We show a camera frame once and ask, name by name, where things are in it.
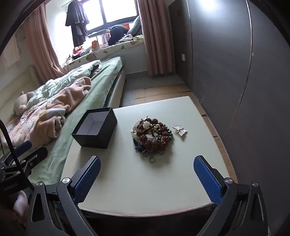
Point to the black jewelry box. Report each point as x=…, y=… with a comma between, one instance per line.
x=95, y=128

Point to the grey pillow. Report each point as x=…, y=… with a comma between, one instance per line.
x=134, y=26

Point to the bed with green sheet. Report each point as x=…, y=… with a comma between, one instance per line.
x=99, y=88

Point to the white wall socket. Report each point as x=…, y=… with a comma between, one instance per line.
x=183, y=57

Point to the white butterfly brooch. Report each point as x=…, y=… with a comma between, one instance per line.
x=180, y=131

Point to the dark grey wardrobe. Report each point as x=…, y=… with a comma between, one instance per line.
x=226, y=68

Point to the colourful toys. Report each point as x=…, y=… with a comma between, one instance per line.
x=77, y=51

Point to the printed window seat cushion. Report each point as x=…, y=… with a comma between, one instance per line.
x=113, y=51

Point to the pink fleece blanket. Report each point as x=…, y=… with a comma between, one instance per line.
x=56, y=104

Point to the orange paper bag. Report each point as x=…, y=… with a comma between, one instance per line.
x=95, y=45

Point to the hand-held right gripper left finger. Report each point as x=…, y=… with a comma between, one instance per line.
x=88, y=179

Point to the person's left hand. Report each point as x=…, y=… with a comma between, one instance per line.
x=20, y=202

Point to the hanging dark clothes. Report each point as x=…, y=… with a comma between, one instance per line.
x=77, y=20

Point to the pile of mixed jewelry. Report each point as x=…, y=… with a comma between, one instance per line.
x=150, y=135

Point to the dark clothes heap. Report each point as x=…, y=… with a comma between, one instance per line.
x=116, y=34

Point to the pink curtain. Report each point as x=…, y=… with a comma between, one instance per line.
x=43, y=45
x=156, y=36

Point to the pale green quilt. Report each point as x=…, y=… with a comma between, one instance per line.
x=68, y=78

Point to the beige plush toy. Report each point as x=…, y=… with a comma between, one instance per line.
x=20, y=103

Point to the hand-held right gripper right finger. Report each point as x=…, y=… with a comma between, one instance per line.
x=207, y=179

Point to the row of books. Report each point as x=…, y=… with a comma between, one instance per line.
x=105, y=38

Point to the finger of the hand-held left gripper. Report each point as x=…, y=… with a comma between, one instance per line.
x=22, y=147
x=34, y=156

